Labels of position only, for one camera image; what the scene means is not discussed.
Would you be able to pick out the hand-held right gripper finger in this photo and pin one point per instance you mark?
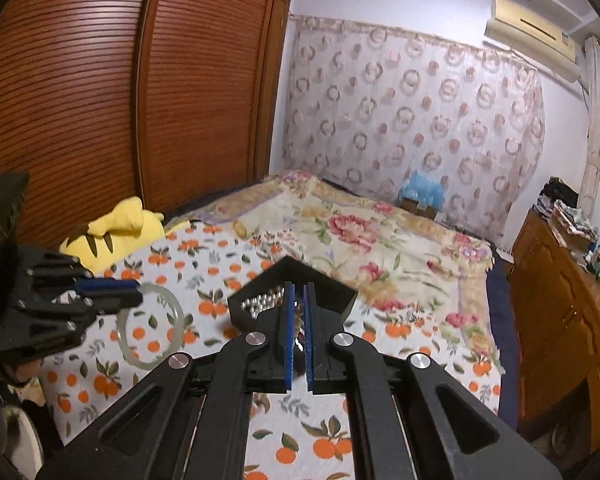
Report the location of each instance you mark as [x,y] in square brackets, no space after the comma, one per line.
[110,286]
[115,302]

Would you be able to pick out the pale jade bangle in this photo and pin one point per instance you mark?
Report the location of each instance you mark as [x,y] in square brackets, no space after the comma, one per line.
[178,320]

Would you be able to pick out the wooden sideboard cabinet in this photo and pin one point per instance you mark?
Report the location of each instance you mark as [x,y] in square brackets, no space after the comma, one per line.
[555,320]

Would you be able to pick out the yellow plush toy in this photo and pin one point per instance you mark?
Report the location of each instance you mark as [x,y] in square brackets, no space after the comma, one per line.
[125,220]

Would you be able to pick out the cream wall air conditioner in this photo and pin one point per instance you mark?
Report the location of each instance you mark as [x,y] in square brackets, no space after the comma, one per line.
[530,35]

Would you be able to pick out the dark blue bed sheet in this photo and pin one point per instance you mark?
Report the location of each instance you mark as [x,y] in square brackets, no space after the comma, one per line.
[500,310]

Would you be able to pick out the black square box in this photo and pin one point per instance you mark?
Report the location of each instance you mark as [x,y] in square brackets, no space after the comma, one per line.
[330,295]

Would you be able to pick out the blue plastic bag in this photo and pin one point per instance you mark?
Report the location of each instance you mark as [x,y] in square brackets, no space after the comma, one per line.
[422,187]

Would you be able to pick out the tied cream curtain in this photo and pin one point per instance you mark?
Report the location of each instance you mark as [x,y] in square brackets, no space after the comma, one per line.
[597,125]

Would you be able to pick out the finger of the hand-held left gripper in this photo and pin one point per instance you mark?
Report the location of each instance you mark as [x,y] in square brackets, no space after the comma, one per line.
[308,340]
[289,340]

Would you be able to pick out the wooden louvred wardrobe door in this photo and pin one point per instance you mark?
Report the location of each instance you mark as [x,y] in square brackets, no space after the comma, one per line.
[205,85]
[60,85]

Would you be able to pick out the small brown box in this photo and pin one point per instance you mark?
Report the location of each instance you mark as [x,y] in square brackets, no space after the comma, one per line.
[415,207]

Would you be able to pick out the floral bed blanket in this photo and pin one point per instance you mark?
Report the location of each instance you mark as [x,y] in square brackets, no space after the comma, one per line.
[380,240]

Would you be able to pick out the orange fruit print cloth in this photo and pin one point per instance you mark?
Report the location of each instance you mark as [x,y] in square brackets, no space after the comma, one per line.
[190,270]

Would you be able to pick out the pile of folded clothes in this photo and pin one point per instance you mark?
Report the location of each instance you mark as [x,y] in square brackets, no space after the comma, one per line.
[567,210]

